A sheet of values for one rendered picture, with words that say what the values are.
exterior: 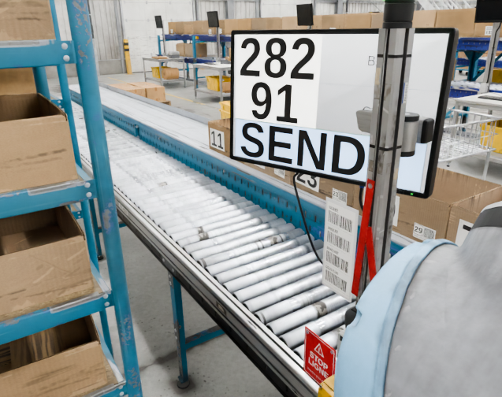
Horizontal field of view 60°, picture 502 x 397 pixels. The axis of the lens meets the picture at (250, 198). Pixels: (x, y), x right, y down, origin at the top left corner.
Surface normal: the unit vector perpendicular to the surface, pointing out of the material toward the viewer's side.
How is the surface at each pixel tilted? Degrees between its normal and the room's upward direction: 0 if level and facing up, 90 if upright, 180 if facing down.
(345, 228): 90
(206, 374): 0
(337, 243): 90
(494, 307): 49
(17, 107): 90
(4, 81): 90
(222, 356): 0
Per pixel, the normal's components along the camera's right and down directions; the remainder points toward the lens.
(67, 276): 0.55, 0.32
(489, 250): -0.84, -0.53
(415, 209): -0.84, 0.22
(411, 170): -0.60, 0.24
